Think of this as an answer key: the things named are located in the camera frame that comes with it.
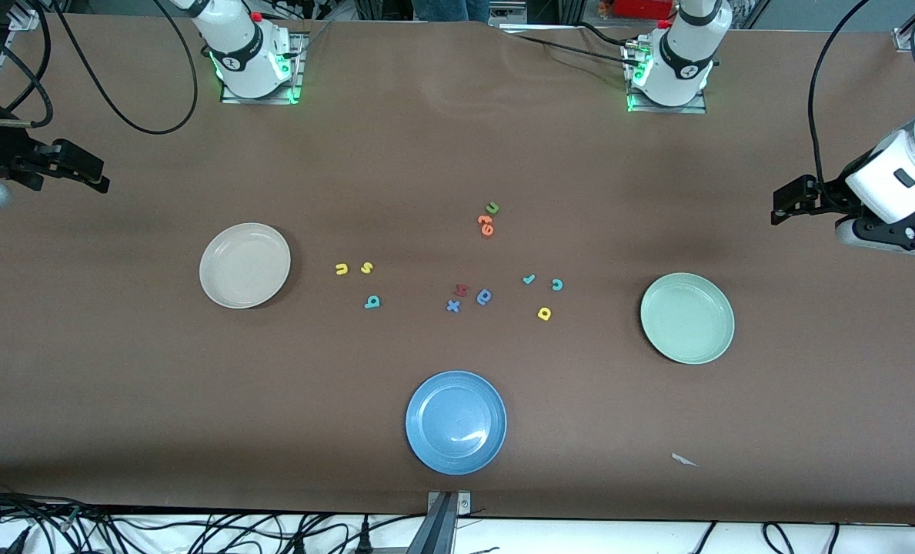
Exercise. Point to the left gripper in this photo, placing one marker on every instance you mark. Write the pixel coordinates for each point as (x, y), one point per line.
(829, 193)

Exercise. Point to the teal letter b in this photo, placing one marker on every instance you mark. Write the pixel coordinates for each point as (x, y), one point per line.
(372, 303)

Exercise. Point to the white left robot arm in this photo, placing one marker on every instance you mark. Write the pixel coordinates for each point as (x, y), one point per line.
(684, 54)

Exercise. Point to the light green plate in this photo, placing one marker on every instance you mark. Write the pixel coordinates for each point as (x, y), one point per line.
(687, 318)

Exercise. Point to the beige brown plate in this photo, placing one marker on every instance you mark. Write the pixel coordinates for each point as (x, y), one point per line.
(245, 265)

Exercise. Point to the red box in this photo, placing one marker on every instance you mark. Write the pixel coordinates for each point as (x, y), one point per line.
(642, 8)

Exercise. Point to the white paper scrap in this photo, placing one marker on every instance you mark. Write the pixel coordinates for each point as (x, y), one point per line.
(682, 459)

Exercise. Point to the orange letter g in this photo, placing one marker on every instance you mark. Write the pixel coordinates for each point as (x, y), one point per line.
(486, 225)

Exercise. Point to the blue letter a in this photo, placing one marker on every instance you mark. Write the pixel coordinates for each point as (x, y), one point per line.
(482, 302)

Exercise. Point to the blue plate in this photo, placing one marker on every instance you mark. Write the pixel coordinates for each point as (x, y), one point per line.
(455, 422)

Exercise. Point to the black power plug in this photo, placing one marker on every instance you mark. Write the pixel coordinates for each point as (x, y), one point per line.
(365, 540)
(299, 545)

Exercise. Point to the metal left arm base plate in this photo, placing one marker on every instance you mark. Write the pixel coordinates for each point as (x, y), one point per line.
(696, 110)

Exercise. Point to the aluminium frame profile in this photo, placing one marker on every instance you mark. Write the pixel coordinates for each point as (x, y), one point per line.
(902, 38)
(22, 15)

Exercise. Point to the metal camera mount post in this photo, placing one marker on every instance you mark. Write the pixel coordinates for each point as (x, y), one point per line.
(442, 523)

